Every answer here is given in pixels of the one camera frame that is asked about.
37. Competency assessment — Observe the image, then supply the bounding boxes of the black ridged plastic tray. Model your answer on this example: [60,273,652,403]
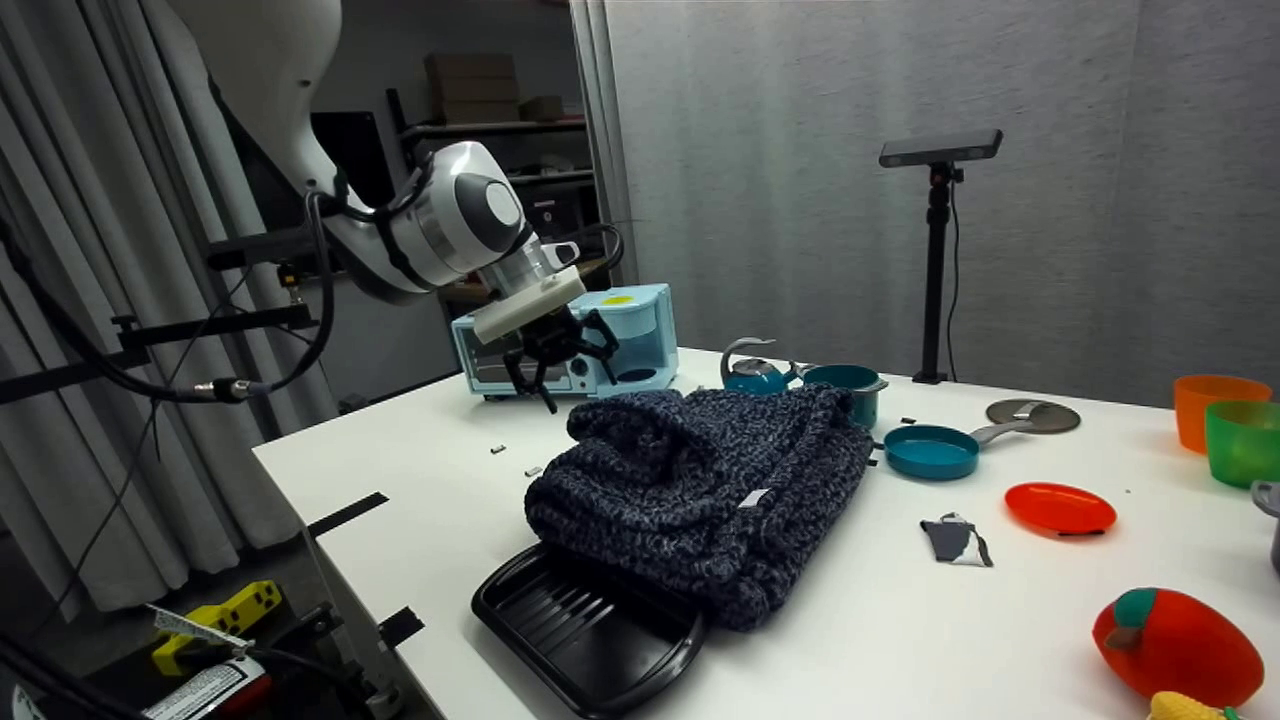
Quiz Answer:
[467,539,708,716]

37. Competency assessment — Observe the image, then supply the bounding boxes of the teal toy frying pan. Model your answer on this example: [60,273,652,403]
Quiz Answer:
[879,418,1026,483]

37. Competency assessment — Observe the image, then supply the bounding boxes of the teal toy kettle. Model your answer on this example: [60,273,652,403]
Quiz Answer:
[716,333,801,399]

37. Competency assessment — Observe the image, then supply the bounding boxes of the teal toy pot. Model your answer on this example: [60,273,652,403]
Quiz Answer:
[801,362,892,433]

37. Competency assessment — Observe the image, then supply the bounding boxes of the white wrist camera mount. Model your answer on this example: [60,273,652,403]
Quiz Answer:
[467,260,593,351]

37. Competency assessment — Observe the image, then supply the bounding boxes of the green plastic cup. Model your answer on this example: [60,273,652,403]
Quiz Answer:
[1205,396,1280,491]

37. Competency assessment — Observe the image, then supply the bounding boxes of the black stand pole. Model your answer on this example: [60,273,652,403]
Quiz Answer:
[875,129,1010,388]

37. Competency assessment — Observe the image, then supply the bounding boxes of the small black clip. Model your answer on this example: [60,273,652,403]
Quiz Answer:
[917,508,998,571]

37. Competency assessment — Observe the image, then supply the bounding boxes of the white packet with red print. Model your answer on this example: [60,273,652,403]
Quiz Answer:
[154,653,275,720]

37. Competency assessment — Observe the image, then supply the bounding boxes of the yellow green toy food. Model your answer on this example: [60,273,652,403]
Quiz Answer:
[1144,690,1244,720]

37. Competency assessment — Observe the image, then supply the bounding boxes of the large cardboard box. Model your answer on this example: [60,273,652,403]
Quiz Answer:
[423,53,525,129]

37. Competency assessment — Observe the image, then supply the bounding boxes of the long black metal rod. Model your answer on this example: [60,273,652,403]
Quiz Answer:
[0,301,321,407]

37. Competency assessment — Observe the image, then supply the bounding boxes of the blue toy toaster oven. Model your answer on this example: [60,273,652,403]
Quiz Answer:
[449,282,682,403]

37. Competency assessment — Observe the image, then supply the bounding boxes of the orange plastic cup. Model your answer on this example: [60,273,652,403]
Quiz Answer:
[1171,371,1277,457]

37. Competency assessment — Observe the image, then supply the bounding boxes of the red toy fruit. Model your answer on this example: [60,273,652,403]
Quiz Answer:
[1087,583,1270,714]

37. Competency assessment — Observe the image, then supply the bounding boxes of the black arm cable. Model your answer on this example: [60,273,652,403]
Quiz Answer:
[0,184,403,411]

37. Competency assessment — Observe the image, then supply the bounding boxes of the yellow power plug with cable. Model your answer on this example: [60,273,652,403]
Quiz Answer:
[147,575,288,681]

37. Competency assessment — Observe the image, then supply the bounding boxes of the short black clamp bar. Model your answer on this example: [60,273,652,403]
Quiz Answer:
[206,223,332,278]

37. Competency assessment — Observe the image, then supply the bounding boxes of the silver round lid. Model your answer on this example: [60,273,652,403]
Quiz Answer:
[980,396,1083,436]

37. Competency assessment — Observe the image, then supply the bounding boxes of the grey curtain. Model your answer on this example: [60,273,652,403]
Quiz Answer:
[567,0,1280,411]

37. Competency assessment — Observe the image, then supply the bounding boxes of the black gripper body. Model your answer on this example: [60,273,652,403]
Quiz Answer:
[513,313,596,377]

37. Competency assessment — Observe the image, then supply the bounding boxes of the pale pleated curtain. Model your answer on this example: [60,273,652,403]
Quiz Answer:
[0,0,346,618]

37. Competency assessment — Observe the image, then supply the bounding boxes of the dark blue speckled fleece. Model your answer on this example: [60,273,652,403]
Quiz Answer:
[521,383,875,633]

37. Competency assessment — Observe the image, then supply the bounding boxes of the red toy plate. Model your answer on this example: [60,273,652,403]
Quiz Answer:
[1002,480,1120,545]

